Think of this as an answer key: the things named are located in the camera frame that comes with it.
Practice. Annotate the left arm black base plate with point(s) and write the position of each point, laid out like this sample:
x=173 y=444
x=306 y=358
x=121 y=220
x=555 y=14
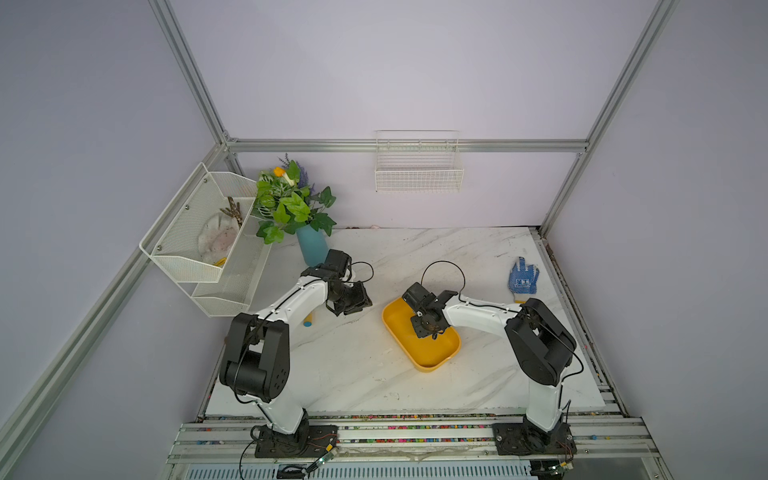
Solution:
x=308 y=441

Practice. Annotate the teal vase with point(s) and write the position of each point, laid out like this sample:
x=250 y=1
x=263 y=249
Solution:
x=313 y=245

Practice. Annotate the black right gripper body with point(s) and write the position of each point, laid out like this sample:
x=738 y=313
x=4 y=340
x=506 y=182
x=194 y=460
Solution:
x=422 y=327

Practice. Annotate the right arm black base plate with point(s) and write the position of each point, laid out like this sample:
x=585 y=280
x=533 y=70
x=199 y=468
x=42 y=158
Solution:
x=526 y=439

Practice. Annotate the yellow plastic storage box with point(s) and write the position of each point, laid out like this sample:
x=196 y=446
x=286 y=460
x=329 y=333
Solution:
x=426 y=354

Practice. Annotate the green artificial plant bouquet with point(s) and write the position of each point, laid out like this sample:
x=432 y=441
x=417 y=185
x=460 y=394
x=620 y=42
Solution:
x=286 y=202

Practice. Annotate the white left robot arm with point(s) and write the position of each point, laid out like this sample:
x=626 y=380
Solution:
x=256 y=362

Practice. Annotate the white two-tier mesh shelf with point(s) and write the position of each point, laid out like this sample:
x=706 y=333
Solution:
x=171 y=244

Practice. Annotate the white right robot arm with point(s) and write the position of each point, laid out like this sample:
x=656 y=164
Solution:
x=543 y=347

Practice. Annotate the aluminium frame rail structure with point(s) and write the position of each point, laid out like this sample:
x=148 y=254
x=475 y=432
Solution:
x=107 y=105

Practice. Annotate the white cloth in shelf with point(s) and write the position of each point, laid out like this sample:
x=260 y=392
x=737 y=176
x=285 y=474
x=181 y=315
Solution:
x=217 y=238

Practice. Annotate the blue dotted work glove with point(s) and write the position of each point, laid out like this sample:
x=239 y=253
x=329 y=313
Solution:
x=523 y=277

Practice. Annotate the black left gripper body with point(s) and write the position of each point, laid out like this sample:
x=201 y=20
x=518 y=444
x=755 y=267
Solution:
x=351 y=296

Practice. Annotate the brown dried twig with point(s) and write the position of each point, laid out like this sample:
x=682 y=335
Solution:
x=233 y=211

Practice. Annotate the white wire wall basket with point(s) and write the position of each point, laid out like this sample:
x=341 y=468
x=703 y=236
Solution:
x=418 y=161

